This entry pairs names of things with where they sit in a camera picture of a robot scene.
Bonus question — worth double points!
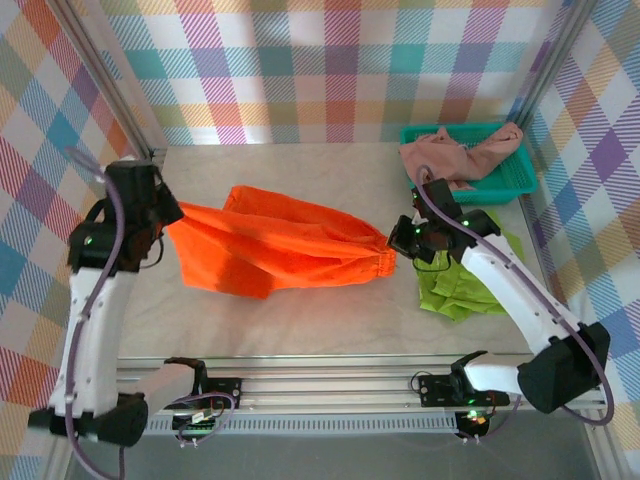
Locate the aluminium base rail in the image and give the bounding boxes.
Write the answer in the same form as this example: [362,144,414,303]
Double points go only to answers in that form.
[54,352,609,416]

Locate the aluminium frame post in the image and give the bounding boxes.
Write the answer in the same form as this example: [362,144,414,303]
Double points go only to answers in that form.
[59,0,169,164]
[514,0,601,131]

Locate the teal plastic basket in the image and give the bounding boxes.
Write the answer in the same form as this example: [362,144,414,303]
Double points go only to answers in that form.
[399,123,540,206]

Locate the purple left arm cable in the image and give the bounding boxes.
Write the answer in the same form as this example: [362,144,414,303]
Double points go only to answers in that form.
[64,146,126,480]

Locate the aluminium side rail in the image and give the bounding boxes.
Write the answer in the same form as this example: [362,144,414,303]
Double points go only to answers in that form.
[42,149,169,480]
[517,189,619,480]

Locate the dusty pink shorts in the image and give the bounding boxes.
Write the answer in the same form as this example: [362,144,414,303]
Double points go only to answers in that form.
[398,122,524,191]

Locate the orange shorts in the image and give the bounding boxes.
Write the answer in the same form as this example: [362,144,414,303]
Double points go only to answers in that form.
[164,184,399,300]

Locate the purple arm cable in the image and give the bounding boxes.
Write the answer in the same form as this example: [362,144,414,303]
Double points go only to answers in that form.
[415,164,616,444]
[64,146,126,480]

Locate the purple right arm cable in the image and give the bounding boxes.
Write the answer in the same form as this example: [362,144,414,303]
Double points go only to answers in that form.
[415,164,616,444]

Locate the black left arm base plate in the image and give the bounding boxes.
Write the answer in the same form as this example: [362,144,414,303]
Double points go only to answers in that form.
[199,377,244,409]

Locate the small lit controller board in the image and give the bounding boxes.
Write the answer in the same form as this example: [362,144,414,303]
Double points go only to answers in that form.
[458,408,494,431]

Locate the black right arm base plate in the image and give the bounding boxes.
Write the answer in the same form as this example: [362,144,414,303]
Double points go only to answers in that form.
[417,372,511,407]

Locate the green terminal block board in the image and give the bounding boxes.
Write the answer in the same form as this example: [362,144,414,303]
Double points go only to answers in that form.
[172,409,224,436]

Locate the lime green shorts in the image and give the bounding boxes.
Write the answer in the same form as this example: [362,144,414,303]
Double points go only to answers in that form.
[417,209,526,324]

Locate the grey slotted cable duct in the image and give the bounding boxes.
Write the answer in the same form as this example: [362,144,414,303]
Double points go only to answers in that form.
[79,417,459,435]

